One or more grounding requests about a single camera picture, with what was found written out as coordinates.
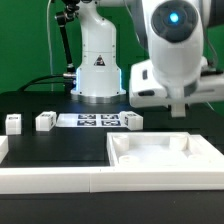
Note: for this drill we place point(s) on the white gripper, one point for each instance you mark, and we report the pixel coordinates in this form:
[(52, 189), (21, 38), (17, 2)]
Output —
[(174, 82)]

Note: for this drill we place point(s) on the white square tabletop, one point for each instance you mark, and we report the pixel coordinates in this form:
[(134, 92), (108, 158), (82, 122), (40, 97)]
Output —
[(156, 149)]

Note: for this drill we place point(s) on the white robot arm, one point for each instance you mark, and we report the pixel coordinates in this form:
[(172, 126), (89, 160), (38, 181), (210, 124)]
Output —
[(166, 28)]

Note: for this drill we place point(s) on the white tag marker sheet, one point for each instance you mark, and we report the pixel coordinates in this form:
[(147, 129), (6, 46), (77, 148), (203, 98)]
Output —
[(88, 120)]

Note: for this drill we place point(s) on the white left fence piece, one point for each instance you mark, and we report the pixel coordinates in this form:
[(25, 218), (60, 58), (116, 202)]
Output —
[(3, 147)]

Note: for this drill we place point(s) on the white front fence wall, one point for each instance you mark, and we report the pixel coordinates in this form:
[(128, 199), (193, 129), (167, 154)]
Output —
[(106, 179)]

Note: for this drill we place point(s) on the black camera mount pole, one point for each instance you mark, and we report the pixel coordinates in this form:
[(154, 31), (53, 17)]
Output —
[(62, 18)]

